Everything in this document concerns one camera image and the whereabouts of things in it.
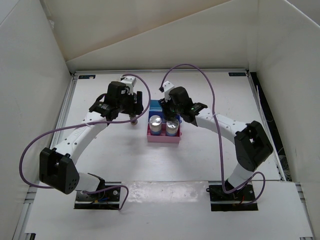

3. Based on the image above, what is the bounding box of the silver-lid shaker bottle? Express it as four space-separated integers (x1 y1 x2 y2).
149 115 162 136
165 118 180 137

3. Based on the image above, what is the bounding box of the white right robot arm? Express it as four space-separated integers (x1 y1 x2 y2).
158 81 273 200

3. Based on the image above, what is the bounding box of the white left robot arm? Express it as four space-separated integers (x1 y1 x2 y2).
39 75 144 200

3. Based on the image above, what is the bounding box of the dark blue organizer box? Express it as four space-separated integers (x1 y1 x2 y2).
148 110 182 124

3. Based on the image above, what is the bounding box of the small black-lid pepper bottle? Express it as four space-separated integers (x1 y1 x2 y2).
129 114 138 125

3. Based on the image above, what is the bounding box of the light blue organizer box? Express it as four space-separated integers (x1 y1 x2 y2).
149 99 162 112

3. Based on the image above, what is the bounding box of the pink organizer box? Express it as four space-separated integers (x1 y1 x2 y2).
146 123 182 144

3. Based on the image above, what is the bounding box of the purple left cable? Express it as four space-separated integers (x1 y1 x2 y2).
18 73 152 211

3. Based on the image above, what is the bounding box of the purple cable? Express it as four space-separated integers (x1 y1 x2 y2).
18 73 152 211
159 63 266 206

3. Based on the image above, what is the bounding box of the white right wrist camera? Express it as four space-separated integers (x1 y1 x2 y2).
159 81 175 102

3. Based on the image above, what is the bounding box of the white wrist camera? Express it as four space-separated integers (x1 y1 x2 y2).
159 81 175 102
120 75 137 95

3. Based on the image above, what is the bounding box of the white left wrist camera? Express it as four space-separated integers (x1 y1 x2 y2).
120 75 137 95

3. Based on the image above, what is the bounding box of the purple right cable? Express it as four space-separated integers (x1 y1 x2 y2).
159 63 266 206

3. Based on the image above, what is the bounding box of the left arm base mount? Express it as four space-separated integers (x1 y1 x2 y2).
73 183 121 210

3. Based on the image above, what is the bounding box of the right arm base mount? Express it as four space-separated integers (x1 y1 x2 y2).
206 183 259 212

